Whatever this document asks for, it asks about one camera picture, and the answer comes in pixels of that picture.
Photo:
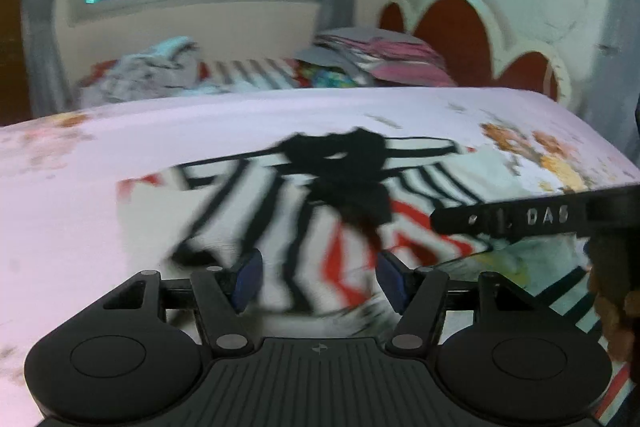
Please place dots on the pile of crumpled clothes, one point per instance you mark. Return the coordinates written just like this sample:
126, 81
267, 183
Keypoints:
142, 72

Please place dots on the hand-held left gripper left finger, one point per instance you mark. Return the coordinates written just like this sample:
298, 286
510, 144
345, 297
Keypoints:
248, 279

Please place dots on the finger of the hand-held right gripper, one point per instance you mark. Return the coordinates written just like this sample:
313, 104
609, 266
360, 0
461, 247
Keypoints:
505, 219

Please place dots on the pink floral bed sheet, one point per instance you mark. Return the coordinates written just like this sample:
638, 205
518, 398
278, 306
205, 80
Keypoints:
150, 132

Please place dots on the person's right hand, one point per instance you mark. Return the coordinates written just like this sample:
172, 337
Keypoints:
612, 312

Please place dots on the colourful printed cloth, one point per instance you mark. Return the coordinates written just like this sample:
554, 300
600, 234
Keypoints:
330, 79

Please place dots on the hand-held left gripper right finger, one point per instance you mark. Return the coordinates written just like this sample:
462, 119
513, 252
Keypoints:
391, 279

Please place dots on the black red striped white shirt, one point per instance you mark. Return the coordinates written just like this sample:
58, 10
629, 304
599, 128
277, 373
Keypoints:
280, 227

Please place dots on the grey striped white cloth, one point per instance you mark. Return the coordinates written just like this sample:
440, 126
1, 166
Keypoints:
255, 74

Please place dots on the stack of folded pink clothes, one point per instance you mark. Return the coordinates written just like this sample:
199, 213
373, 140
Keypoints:
400, 54

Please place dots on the red white scalloped headboard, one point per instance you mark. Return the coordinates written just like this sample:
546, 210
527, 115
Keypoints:
457, 32

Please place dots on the brown wooden panel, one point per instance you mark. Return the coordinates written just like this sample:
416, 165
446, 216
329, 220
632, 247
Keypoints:
12, 37

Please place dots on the white printed cloth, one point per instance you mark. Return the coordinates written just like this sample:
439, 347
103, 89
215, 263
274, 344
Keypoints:
525, 259

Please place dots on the black garment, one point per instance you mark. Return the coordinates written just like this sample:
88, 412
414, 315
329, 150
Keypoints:
345, 172

